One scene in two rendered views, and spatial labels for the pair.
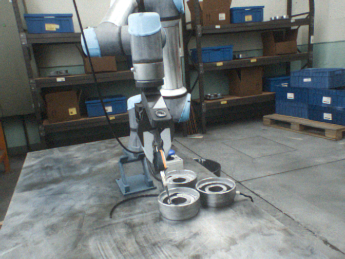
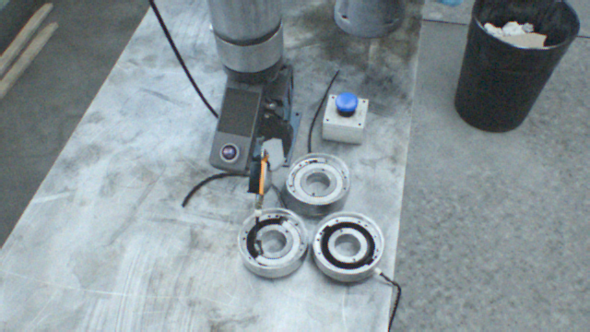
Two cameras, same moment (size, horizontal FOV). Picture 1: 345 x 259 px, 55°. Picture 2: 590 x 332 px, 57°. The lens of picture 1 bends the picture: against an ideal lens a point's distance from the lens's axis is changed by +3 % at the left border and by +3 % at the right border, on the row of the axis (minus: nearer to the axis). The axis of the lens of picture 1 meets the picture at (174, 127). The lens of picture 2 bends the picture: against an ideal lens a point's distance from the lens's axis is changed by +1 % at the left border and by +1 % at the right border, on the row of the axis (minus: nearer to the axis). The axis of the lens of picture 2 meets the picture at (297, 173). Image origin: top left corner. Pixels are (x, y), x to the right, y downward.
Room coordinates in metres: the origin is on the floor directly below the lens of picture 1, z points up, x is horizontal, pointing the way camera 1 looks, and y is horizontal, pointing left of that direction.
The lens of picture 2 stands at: (0.42, -0.24, 1.53)
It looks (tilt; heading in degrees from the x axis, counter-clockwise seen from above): 53 degrees down; 32
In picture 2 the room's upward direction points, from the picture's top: 2 degrees counter-clockwise
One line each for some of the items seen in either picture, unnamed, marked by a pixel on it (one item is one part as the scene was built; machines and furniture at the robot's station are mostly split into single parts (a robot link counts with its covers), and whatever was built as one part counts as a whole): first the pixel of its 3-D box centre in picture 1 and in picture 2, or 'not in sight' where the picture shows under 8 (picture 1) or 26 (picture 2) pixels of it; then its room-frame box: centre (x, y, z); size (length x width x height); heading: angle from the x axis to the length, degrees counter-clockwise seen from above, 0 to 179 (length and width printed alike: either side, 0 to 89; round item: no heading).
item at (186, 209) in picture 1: (179, 203); (273, 243); (0.74, 0.00, 0.82); 0.10 x 0.10 x 0.04
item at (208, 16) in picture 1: (209, 12); not in sight; (4.88, -0.63, 1.69); 0.59 x 0.41 x 0.38; 113
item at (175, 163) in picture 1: (169, 164); (346, 116); (1.03, 0.03, 0.82); 0.08 x 0.07 x 0.05; 18
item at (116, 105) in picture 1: (106, 105); not in sight; (4.37, 0.91, 0.56); 0.52 x 0.38 x 0.22; 105
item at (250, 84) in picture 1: (244, 80); not in sight; (5.05, -1.14, 0.67); 0.52 x 0.43 x 0.43; 108
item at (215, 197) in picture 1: (215, 191); (347, 247); (0.79, -0.09, 0.82); 0.10 x 0.10 x 0.04
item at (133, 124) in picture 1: (143, 109); not in sight; (1.34, 0.12, 0.97); 0.13 x 0.12 x 0.14; 84
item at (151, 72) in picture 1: (147, 72); (246, 38); (0.80, 0.05, 1.15); 0.08 x 0.08 x 0.05
